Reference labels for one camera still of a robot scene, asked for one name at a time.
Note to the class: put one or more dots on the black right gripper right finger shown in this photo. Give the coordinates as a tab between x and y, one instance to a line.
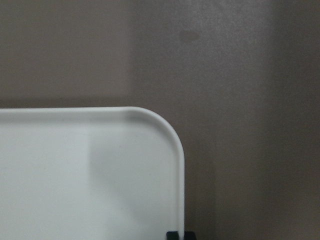
189	235

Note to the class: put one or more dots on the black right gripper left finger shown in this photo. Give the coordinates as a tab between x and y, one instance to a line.
172	235

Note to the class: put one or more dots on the cream rabbit tray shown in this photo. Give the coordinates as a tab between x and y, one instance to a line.
91	173

